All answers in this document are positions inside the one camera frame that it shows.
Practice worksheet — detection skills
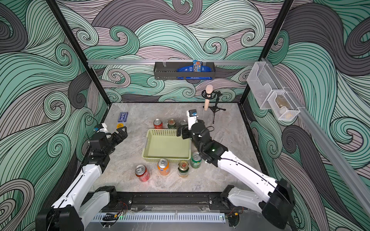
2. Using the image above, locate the red cola can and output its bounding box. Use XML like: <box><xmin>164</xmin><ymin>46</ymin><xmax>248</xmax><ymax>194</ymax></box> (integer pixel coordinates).
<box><xmin>153</xmin><ymin>118</ymin><xmax>163</xmax><ymax>129</ymax></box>
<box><xmin>135</xmin><ymin>164</ymin><xmax>150</xmax><ymax>182</ymax></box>
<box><xmin>180</xmin><ymin>120</ymin><xmax>188</xmax><ymax>128</ymax></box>

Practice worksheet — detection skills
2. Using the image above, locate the right aluminium rail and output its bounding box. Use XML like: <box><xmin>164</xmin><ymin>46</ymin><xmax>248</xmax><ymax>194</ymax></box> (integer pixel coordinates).
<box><xmin>261</xmin><ymin>58</ymin><xmax>370</xmax><ymax>215</ymax></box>

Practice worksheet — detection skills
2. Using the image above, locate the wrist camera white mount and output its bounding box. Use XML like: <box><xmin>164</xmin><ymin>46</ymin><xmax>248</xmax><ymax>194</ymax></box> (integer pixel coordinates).
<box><xmin>94</xmin><ymin>123</ymin><xmax>109</xmax><ymax>133</ymax></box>
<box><xmin>187</xmin><ymin>109</ymin><xmax>198</xmax><ymax>130</ymax></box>

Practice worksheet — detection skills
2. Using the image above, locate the green gold-top can back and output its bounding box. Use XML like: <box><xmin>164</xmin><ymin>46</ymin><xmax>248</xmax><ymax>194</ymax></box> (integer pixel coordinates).
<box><xmin>168</xmin><ymin>119</ymin><xmax>177</xmax><ymax>130</ymax></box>

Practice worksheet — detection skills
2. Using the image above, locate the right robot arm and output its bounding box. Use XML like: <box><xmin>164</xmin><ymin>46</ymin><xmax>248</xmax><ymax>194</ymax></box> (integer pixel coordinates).
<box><xmin>177</xmin><ymin>122</ymin><xmax>295</xmax><ymax>230</ymax></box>

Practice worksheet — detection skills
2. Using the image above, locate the green gold-top can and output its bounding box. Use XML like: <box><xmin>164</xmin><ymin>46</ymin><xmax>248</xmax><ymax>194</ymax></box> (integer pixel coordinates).
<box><xmin>168</xmin><ymin>119</ymin><xmax>177</xmax><ymax>130</ymax></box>
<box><xmin>178</xmin><ymin>160</ymin><xmax>189</xmax><ymax>177</ymax></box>

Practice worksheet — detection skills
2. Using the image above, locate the black wall shelf basket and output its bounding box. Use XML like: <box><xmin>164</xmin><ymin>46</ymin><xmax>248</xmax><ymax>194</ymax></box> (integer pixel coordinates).
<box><xmin>154</xmin><ymin>62</ymin><xmax>216</xmax><ymax>80</ymax></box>

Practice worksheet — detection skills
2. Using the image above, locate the beige microphone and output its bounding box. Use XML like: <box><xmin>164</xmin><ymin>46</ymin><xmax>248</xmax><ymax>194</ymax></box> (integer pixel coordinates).
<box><xmin>204</xmin><ymin>85</ymin><xmax>214</xmax><ymax>111</ymax></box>

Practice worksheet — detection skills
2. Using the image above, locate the blue snack bag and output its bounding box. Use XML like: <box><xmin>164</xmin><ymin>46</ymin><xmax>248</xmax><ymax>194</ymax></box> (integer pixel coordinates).
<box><xmin>177</xmin><ymin>65</ymin><xmax>212</xmax><ymax>80</ymax></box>

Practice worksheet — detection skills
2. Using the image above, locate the orange soda can front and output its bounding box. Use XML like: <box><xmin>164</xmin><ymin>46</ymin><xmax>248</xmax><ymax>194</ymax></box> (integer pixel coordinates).
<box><xmin>157</xmin><ymin>158</ymin><xmax>170</xmax><ymax>176</ymax></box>

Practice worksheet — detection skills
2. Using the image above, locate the green soda can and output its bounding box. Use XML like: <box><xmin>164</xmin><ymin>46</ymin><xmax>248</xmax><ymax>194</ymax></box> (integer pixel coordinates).
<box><xmin>190</xmin><ymin>152</ymin><xmax>202</xmax><ymax>168</ymax></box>

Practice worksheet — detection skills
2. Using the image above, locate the small candy packet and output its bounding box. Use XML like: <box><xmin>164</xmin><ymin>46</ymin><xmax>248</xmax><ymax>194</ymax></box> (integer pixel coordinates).
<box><xmin>193</xmin><ymin>60</ymin><xmax>201</xmax><ymax>72</ymax></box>

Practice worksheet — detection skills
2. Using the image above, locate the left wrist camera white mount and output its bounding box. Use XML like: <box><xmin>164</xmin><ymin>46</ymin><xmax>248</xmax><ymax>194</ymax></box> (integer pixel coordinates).
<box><xmin>94</xmin><ymin>123</ymin><xmax>109</xmax><ymax>133</ymax></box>

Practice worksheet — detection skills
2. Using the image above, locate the black microphone tripod stand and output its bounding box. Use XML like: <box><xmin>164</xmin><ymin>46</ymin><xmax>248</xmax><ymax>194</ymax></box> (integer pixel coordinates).
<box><xmin>201</xmin><ymin>90</ymin><xmax>226</xmax><ymax>124</ymax></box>

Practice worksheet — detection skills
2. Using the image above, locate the light green plastic basket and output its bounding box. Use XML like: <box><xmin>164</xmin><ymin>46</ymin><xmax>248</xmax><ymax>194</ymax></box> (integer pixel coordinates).
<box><xmin>142</xmin><ymin>129</ymin><xmax>192</xmax><ymax>163</ymax></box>

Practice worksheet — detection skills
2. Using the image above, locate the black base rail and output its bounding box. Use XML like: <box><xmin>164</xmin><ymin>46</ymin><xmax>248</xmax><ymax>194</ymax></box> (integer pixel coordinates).
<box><xmin>109</xmin><ymin>192</ymin><xmax>287</xmax><ymax>211</ymax></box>

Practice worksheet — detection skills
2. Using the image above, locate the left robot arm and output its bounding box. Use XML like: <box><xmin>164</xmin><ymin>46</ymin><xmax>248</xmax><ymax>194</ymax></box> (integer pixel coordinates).
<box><xmin>36</xmin><ymin>124</ymin><xmax>128</xmax><ymax>231</ymax></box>

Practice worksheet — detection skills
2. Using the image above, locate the small clear wall bin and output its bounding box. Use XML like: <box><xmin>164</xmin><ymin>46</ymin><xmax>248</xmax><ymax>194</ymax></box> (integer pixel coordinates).
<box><xmin>267</xmin><ymin>90</ymin><xmax>300</xmax><ymax>122</ymax></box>

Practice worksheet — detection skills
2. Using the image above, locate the large clear wall bin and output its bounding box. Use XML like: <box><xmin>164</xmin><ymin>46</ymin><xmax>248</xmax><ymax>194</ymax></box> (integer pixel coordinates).
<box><xmin>247</xmin><ymin>62</ymin><xmax>283</xmax><ymax>109</ymax></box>

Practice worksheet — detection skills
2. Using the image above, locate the back aluminium rail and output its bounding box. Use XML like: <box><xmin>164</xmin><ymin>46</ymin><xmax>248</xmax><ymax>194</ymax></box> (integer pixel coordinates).
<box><xmin>87</xmin><ymin>59</ymin><xmax>257</xmax><ymax>66</ymax></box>

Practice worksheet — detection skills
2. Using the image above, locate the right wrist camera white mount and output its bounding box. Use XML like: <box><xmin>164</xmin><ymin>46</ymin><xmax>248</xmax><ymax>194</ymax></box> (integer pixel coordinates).
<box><xmin>187</xmin><ymin>109</ymin><xmax>198</xmax><ymax>130</ymax></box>

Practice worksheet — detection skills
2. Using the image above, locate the white slotted cable duct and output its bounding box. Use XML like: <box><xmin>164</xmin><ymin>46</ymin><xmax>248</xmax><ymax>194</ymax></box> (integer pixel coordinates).
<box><xmin>91</xmin><ymin>213</ymin><xmax>226</xmax><ymax>223</ymax></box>

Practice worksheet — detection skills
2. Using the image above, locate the aluminium rail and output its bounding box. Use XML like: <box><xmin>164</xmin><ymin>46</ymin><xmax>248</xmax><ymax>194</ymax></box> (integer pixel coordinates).
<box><xmin>87</xmin><ymin>59</ymin><xmax>257</xmax><ymax>66</ymax></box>
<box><xmin>261</xmin><ymin>58</ymin><xmax>370</xmax><ymax>215</ymax></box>

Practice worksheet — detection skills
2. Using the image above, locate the green gold-top can front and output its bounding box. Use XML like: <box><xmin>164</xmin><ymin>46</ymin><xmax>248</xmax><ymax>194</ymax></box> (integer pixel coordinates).
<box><xmin>178</xmin><ymin>160</ymin><xmax>189</xmax><ymax>177</ymax></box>

